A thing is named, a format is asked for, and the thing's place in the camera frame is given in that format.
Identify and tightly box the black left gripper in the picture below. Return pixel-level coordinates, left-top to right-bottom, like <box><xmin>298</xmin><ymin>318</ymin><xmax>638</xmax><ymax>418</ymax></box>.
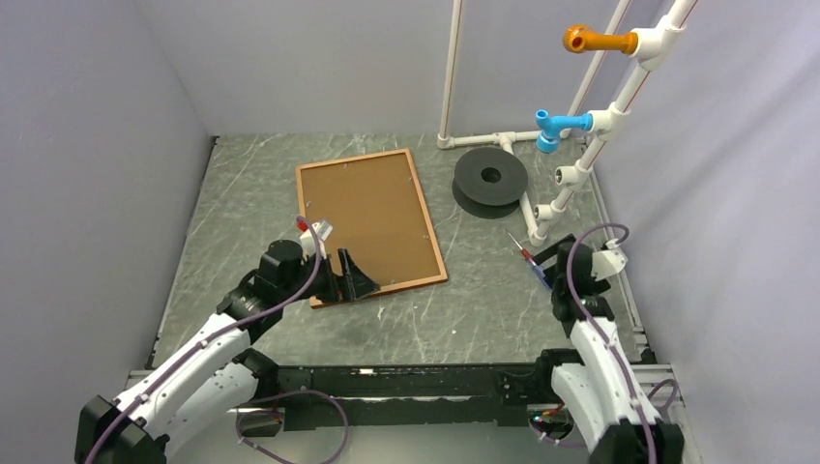
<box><xmin>278</xmin><ymin>246</ymin><xmax>379</xmax><ymax>304</ymax></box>

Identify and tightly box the blue red screwdriver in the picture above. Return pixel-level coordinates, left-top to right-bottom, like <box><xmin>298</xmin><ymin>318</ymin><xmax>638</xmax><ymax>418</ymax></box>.
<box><xmin>504</xmin><ymin>229</ymin><xmax>551</xmax><ymax>290</ymax></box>

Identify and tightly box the orange wooden picture frame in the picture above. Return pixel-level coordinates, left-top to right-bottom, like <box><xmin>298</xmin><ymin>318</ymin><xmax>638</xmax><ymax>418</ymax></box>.
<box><xmin>295</xmin><ymin>149</ymin><xmax>449</xmax><ymax>297</ymax></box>

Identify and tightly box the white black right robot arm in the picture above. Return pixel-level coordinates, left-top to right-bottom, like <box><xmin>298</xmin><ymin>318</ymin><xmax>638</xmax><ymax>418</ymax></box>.
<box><xmin>532</xmin><ymin>235</ymin><xmax>685</xmax><ymax>463</ymax></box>

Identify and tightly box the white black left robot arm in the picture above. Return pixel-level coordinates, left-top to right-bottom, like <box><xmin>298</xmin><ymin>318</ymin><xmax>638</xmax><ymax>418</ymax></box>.
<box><xmin>74</xmin><ymin>240</ymin><xmax>380</xmax><ymax>463</ymax></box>

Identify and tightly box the black filament spool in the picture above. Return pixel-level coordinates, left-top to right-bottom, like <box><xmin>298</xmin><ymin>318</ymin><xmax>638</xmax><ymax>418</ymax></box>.
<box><xmin>452</xmin><ymin>147</ymin><xmax>529</xmax><ymax>219</ymax></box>

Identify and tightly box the blue pipe peg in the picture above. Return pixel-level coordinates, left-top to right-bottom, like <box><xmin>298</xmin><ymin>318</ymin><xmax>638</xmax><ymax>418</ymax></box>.
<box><xmin>535</xmin><ymin>109</ymin><xmax>594</xmax><ymax>154</ymax></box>

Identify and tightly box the orange pipe peg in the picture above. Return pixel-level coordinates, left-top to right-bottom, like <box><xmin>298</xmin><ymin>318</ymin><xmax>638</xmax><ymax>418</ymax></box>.
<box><xmin>562</xmin><ymin>24</ymin><xmax>638</xmax><ymax>55</ymax></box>

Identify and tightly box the white pvc pipe rack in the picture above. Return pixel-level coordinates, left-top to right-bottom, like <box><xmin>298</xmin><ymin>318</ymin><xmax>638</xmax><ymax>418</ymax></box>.
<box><xmin>437</xmin><ymin>0</ymin><xmax>697</xmax><ymax>247</ymax></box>

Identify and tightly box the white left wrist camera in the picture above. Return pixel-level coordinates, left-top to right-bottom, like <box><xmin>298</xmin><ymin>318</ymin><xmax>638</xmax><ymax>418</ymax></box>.
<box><xmin>297</xmin><ymin>217</ymin><xmax>334</xmax><ymax>259</ymax></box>

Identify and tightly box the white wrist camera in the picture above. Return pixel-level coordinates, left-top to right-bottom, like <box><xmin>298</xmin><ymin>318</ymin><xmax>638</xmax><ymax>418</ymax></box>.
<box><xmin>297</xmin><ymin>217</ymin><xmax>334</xmax><ymax>259</ymax></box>
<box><xmin>591</xmin><ymin>239</ymin><xmax>629</xmax><ymax>281</ymax></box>

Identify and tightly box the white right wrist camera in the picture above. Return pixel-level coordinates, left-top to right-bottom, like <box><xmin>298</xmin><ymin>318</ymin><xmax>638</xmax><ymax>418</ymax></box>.
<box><xmin>591</xmin><ymin>239</ymin><xmax>629</xmax><ymax>281</ymax></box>

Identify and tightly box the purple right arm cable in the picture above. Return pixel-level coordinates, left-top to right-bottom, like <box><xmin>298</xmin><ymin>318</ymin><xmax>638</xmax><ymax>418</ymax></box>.
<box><xmin>528</xmin><ymin>222</ymin><xmax>681</xmax><ymax>464</ymax></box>

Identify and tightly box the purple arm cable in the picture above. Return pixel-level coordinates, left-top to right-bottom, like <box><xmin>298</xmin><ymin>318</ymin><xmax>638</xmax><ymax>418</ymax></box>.
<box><xmin>528</xmin><ymin>222</ymin><xmax>681</xmax><ymax>464</ymax></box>
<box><xmin>83</xmin><ymin>217</ymin><xmax>350</xmax><ymax>464</ymax></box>

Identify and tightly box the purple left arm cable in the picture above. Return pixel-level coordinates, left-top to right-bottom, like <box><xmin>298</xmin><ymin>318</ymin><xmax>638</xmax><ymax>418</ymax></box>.
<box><xmin>83</xmin><ymin>217</ymin><xmax>350</xmax><ymax>464</ymax></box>

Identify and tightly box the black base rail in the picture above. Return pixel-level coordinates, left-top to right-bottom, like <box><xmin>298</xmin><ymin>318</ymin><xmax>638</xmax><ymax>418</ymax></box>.
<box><xmin>249</xmin><ymin>349</ymin><xmax>583</xmax><ymax>431</ymax></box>

